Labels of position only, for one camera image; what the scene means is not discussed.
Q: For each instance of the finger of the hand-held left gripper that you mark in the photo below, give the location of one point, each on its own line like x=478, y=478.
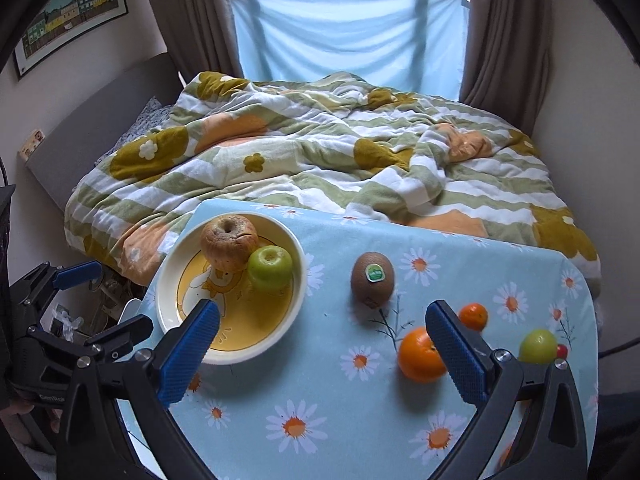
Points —
x=120, y=334
x=77, y=272

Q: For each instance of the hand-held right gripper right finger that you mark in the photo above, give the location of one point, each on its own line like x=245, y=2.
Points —
x=457, y=355

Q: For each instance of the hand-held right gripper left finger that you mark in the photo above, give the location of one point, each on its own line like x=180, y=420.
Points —
x=187, y=355

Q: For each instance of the large orange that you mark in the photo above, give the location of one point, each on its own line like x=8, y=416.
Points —
x=417, y=357

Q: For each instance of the small tangerine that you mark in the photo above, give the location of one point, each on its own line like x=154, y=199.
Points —
x=473, y=316

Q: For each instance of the large green apple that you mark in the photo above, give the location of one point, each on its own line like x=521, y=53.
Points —
x=537, y=346

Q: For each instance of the cream yellow bowl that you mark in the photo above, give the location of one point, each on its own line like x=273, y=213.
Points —
x=272, y=322

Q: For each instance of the brown kiwi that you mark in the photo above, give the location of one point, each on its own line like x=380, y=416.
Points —
x=372, y=282

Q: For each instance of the red cherry tomato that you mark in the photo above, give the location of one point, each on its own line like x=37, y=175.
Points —
x=562, y=351

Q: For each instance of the wrinkled brown apple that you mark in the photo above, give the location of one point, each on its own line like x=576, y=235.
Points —
x=227, y=242

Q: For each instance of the small green apple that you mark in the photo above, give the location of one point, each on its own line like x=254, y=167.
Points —
x=271, y=269

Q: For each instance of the blue daisy tablecloth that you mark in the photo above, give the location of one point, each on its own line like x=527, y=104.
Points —
x=325, y=395

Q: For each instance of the grey headboard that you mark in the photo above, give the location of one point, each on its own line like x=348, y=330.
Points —
x=90, y=120

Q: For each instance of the blue floral pillow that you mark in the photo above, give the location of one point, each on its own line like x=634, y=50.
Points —
x=145, y=116

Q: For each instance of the green striped floral blanket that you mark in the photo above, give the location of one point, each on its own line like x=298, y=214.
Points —
x=300, y=150

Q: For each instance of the brown curtain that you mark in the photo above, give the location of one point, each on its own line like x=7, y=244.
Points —
x=200, y=15
x=505, y=35

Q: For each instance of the light blue window cloth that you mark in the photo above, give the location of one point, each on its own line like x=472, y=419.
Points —
x=350, y=35

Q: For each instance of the wall outlet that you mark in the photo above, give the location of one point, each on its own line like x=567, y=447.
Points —
x=31, y=144

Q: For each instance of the framed wall poster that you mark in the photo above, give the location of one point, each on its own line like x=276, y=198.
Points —
x=75, y=10

